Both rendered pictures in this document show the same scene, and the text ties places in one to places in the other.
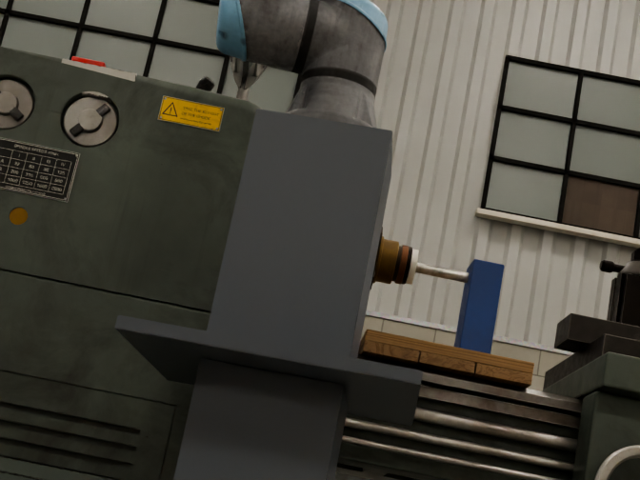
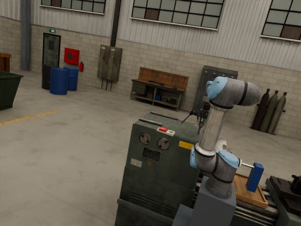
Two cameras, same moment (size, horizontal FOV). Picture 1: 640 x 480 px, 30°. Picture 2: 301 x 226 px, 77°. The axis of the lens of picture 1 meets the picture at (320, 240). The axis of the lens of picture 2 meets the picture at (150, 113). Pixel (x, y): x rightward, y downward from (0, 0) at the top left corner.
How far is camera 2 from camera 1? 1.43 m
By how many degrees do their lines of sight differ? 34
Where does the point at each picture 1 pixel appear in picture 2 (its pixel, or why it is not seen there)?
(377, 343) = not seen: hidden behind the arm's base
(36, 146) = (152, 149)
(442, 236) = (251, 41)
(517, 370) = (263, 205)
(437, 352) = (242, 198)
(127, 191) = (171, 161)
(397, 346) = not seen: hidden behind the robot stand
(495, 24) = not seen: outside the picture
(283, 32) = (207, 169)
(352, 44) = (227, 173)
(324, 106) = (217, 191)
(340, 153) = (220, 209)
